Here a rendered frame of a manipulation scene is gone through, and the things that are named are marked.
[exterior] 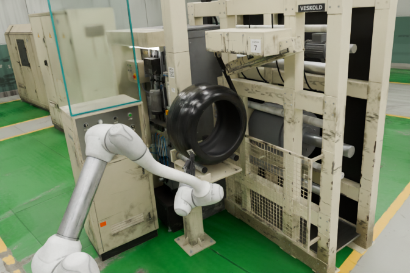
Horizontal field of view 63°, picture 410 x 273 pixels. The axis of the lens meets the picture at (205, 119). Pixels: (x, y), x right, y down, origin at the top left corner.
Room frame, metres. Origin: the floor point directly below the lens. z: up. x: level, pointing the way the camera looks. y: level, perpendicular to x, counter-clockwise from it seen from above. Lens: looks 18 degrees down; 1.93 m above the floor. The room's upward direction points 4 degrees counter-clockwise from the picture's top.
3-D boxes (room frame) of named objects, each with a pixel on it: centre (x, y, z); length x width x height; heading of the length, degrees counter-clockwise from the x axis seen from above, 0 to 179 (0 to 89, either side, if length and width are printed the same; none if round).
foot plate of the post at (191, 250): (2.48, 0.16, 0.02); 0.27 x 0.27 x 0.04; 34
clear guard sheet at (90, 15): (2.46, 0.73, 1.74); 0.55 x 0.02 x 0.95; 124
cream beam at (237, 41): (2.34, -0.31, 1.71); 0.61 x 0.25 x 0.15; 34
